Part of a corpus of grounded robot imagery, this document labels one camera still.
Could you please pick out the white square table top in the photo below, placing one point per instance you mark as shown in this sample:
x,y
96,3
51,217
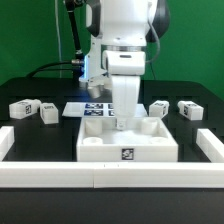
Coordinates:
x,y
145,139

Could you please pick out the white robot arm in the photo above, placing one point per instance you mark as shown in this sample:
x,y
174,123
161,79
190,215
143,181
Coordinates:
x,y
120,31

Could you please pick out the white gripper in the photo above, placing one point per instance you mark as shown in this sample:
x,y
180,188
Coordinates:
x,y
125,70

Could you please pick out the white sheet with markers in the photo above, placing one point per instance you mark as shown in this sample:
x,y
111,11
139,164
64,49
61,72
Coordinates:
x,y
82,109

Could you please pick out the white U-shaped obstacle fence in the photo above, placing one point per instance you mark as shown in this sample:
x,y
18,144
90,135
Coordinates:
x,y
104,175

